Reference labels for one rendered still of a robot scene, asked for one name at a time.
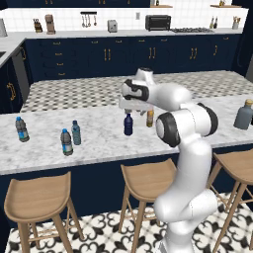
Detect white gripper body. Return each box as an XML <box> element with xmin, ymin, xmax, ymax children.
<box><xmin>119</xmin><ymin>97</ymin><xmax>154</xmax><ymax>115</ymax></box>

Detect dark blue bottle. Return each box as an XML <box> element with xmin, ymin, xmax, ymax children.
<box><xmin>123</xmin><ymin>113</ymin><xmax>134</xmax><ymax>136</ymax></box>

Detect amber glass bottle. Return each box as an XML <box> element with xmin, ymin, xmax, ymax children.
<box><xmin>145</xmin><ymin>109</ymin><xmax>155</xmax><ymax>128</ymax></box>

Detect dark blue lower cupboard run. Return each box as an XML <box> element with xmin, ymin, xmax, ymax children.
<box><xmin>23</xmin><ymin>33</ymin><xmax>243</xmax><ymax>81</ymax></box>

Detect teal plastic bottle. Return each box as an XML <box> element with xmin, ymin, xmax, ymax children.
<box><xmin>71</xmin><ymin>120</ymin><xmax>82</xmax><ymax>146</ymax></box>

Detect blue-label grey plastic bottle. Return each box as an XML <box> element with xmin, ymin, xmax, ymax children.
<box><xmin>15</xmin><ymin>116</ymin><xmax>31</xmax><ymax>143</ymax></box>
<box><xmin>59</xmin><ymin>127</ymin><xmax>74</xmax><ymax>157</ymax></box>

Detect wooden bar stool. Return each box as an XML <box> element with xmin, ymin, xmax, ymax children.
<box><xmin>3</xmin><ymin>171</ymin><xmax>86</xmax><ymax>253</ymax></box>
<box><xmin>207</xmin><ymin>148</ymin><xmax>253</xmax><ymax>253</ymax></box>
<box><xmin>118</xmin><ymin>157</ymin><xmax>179</xmax><ymax>253</ymax></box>

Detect grey toaster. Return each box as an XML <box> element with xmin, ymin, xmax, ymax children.
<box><xmin>107</xmin><ymin>19</ymin><xmax>119</xmax><ymax>34</ymax></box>

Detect black toaster oven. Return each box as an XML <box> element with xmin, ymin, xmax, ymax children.
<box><xmin>144</xmin><ymin>14</ymin><xmax>172</xmax><ymax>32</ymax></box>

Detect dark blue kitchen island base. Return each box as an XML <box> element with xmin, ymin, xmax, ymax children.
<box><xmin>0</xmin><ymin>142</ymin><xmax>253</xmax><ymax>231</ymax></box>

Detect black hob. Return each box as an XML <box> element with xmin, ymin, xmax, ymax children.
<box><xmin>170</xmin><ymin>27</ymin><xmax>215</xmax><ymax>35</ymax></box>

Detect grey glass bottle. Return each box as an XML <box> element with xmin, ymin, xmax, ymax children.
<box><xmin>233</xmin><ymin>99</ymin><xmax>253</xmax><ymax>130</ymax></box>

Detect brown coffee machine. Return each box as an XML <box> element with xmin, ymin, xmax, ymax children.
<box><xmin>44</xmin><ymin>14</ymin><xmax>56</xmax><ymax>36</ymax></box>

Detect dark blue upper cupboards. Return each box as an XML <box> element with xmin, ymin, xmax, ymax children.
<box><xmin>5</xmin><ymin>0</ymin><xmax>151</xmax><ymax>9</ymax></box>

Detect grey dishwasher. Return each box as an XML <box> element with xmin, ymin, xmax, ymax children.
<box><xmin>11</xmin><ymin>45</ymin><xmax>32</xmax><ymax>95</ymax></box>

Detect knife block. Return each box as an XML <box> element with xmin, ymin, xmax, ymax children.
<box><xmin>33</xmin><ymin>18</ymin><xmax>43</xmax><ymax>34</ymax></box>

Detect dark blue side cupboard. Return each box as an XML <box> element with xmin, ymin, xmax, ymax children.
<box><xmin>0</xmin><ymin>56</ymin><xmax>25</xmax><ymax>115</ymax></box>

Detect dark blue tall cabinet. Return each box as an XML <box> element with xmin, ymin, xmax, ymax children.
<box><xmin>231</xmin><ymin>0</ymin><xmax>253</xmax><ymax>79</ymax></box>

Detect pot with wooden tools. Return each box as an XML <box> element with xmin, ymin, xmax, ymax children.
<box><xmin>231</xmin><ymin>16</ymin><xmax>241</xmax><ymax>31</ymax></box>

